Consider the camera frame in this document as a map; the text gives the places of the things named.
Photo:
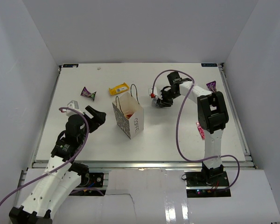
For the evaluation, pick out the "purple snack packet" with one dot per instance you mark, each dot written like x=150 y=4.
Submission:
x=212 y=86
x=88 y=94

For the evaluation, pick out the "white paper coffee bag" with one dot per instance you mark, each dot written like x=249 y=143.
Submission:
x=129 y=103

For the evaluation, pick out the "aluminium front rail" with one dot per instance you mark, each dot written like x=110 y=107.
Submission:
x=182 y=165

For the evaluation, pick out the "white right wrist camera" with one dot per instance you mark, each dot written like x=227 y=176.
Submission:
x=155 y=93

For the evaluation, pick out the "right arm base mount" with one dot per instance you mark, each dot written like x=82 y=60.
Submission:
x=198 y=187

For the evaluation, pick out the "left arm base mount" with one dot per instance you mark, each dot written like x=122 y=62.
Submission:
x=90 y=182

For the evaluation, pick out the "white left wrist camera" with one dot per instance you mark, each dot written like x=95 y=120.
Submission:
x=73 y=105

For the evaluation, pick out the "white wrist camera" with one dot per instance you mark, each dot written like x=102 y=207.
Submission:
x=73 y=105
x=155 y=93

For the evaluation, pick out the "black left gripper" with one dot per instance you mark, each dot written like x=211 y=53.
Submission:
x=98 y=119

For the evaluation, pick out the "yellow snack bar back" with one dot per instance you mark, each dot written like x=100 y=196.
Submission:
x=119 y=89

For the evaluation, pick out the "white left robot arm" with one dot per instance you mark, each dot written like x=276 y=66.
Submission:
x=62 y=174

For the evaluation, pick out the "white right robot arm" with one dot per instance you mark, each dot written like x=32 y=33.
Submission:
x=212 y=116

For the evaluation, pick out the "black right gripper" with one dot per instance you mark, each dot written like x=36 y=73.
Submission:
x=163 y=101

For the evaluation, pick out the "red snack packet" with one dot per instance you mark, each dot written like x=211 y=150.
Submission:
x=201 y=131

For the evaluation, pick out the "silver snack packet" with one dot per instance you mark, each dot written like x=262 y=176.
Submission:
x=155 y=102

